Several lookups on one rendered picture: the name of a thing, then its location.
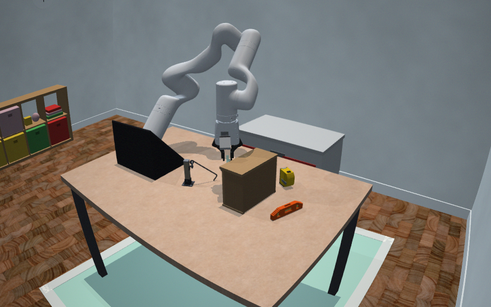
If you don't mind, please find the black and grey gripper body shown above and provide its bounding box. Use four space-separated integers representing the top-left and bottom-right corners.
215 119 240 145

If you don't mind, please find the orange spirit level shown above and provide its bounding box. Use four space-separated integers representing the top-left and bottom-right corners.
270 201 303 221

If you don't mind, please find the dark brown cabinet with tan top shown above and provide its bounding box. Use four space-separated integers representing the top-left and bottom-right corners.
219 148 278 214

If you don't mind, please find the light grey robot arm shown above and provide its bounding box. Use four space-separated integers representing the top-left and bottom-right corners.
143 23 261 139

